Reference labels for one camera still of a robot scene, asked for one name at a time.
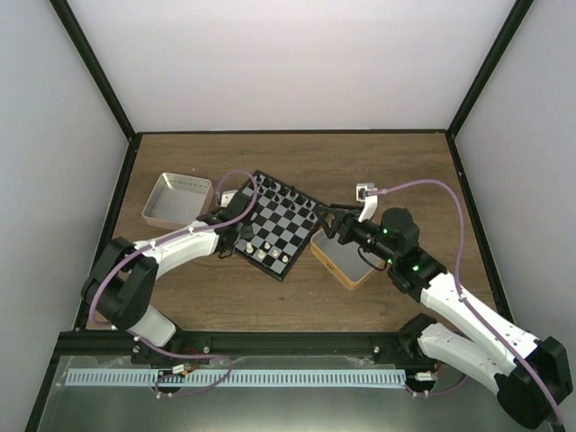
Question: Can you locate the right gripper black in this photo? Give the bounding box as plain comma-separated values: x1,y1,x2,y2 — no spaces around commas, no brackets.
315,203,397,265

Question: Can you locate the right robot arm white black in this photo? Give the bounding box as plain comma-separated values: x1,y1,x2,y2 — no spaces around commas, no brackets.
314,204,573,429

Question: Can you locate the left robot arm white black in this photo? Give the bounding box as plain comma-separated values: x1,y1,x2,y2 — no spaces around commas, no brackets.
81,192,256,364

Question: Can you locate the black white chess board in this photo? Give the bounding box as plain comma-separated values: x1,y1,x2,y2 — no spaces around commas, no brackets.
235,170,324,281

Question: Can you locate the yellow metal tin box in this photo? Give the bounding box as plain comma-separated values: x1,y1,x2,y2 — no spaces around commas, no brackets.
310,229,385,291

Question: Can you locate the pink metal tin tray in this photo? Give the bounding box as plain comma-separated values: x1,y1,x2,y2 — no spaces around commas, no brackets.
141,172,214,230

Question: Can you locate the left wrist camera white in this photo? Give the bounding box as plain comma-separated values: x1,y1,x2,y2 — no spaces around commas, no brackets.
215,189,239,208

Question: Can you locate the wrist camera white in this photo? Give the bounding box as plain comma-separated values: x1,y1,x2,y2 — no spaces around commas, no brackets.
215,189,239,208
355,183,378,222

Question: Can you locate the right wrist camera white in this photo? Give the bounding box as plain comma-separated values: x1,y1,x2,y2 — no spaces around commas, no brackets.
355,183,378,222

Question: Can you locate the black enclosure frame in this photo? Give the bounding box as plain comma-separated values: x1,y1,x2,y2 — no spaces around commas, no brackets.
25,1,533,431

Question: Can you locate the light blue slotted cable duct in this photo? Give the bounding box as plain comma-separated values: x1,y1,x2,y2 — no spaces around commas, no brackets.
65,368,406,389

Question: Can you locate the black mounting rail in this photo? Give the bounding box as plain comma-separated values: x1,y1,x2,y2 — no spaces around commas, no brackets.
54,330,436,368

